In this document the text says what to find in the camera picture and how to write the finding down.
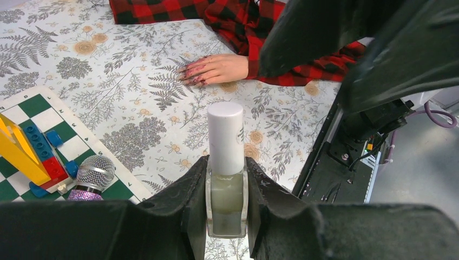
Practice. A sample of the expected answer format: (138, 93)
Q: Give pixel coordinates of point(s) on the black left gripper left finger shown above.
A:
(176, 227)

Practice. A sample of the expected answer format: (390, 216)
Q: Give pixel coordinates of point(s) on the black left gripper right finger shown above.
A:
(280, 225)

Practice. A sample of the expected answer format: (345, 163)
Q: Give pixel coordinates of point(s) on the clear nail polish bottle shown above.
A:
(226, 199)

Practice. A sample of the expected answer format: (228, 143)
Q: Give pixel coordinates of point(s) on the white nail polish cap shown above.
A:
(226, 137)

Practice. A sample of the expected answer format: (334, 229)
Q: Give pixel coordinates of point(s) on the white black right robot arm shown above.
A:
(413, 49)

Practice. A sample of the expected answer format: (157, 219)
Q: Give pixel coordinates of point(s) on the purple nail polish bottle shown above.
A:
(94, 175)

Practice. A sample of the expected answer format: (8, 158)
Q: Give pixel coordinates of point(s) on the blue red toy bricks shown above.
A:
(61, 174)

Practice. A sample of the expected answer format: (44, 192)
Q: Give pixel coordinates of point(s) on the mannequin hand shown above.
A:
(214, 69)

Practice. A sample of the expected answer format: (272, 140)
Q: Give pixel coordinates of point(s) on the floral patterned table mat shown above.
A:
(120, 81)

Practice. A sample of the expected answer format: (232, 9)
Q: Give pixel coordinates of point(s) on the red black plaid sleeve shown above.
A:
(244, 25)

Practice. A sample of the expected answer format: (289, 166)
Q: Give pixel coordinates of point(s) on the yellow toy block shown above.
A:
(18, 151)

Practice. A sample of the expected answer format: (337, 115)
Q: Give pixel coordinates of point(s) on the green white checkered board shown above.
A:
(44, 108)

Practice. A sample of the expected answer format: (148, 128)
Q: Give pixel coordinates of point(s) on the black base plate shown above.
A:
(325, 176)

